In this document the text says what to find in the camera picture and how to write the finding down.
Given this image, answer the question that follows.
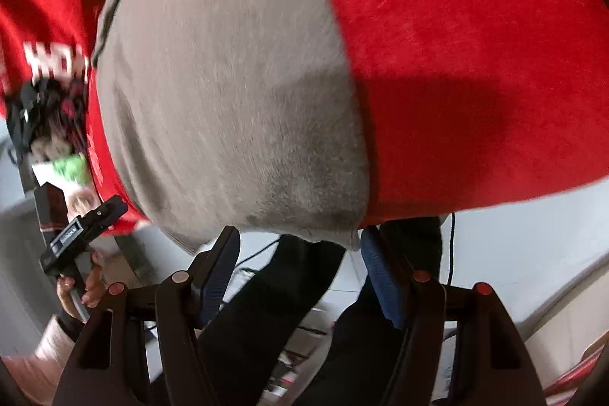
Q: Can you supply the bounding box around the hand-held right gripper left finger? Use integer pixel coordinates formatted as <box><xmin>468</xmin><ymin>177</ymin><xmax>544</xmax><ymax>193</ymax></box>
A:
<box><xmin>52</xmin><ymin>225</ymin><xmax>241</xmax><ymax>406</ymax></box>

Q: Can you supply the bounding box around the red printed blanket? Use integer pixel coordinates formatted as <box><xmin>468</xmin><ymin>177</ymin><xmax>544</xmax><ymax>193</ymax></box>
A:
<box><xmin>0</xmin><ymin>0</ymin><xmax>609</xmax><ymax>238</ymax></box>

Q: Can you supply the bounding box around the dark red box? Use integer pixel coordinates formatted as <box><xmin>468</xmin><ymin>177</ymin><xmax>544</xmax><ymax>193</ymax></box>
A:
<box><xmin>33</xmin><ymin>182</ymin><xmax>70</xmax><ymax>245</ymax></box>

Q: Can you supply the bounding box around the grey sweater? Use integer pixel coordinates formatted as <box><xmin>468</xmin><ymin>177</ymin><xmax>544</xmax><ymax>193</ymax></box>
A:
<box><xmin>92</xmin><ymin>0</ymin><xmax>372</xmax><ymax>255</ymax></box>

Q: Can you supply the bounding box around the person's left forearm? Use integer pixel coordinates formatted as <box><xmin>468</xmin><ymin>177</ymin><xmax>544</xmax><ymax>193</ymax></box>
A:
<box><xmin>0</xmin><ymin>315</ymin><xmax>79</xmax><ymax>406</ymax></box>

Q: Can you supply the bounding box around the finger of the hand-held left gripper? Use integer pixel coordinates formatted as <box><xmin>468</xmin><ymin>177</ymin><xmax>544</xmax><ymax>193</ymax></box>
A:
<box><xmin>92</xmin><ymin>196</ymin><xmax>129</xmax><ymax>228</ymax></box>

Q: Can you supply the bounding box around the green and white packet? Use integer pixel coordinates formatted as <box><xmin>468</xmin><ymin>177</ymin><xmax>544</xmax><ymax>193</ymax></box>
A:
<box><xmin>32</xmin><ymin>154</ymin><xmax>92</xmax><ymax>187</ymax></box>

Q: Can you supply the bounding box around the person's left hand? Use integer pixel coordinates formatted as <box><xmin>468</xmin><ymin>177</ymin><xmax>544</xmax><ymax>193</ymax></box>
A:
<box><xmin>56</xmin><ymin>250</ymin><xmax>108</xmax><ymax>322</ymax></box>

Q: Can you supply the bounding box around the red striped cloth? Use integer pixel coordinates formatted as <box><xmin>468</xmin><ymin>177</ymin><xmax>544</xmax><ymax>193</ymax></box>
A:
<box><xmin>542</xmin><ymin>339</ymin><xmax>609</xmax><ymax>406</ymax></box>

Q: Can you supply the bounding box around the black cable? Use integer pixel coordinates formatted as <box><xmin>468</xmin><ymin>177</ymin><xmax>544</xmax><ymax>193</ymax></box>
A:
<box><xmin>445</xmin><ymin>211</ymin><xmax>456</xmax><ymax>288</ymax></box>

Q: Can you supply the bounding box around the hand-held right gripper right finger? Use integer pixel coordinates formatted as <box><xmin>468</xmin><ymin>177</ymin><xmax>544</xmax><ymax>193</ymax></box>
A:
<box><xmin>359</xmin><ymin>225</ymin><xmax>548</xmax><ymax>406</ymax></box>

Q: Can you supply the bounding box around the person's black trouser leg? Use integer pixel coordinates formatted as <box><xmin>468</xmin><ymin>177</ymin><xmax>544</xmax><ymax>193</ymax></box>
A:
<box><xmin>292</xmin><ymin>216</ymin><xmax>445</xmax><ymax>406</ymax></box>
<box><xmin>196</xmin><ymin>235</ymin><xmax>347</xmax><ymax>406</ymax></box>

